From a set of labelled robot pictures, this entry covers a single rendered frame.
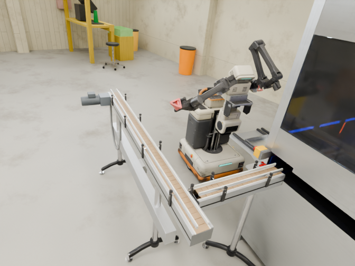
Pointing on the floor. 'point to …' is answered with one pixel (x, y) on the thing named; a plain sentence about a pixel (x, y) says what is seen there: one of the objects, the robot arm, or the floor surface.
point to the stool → (112, 55)
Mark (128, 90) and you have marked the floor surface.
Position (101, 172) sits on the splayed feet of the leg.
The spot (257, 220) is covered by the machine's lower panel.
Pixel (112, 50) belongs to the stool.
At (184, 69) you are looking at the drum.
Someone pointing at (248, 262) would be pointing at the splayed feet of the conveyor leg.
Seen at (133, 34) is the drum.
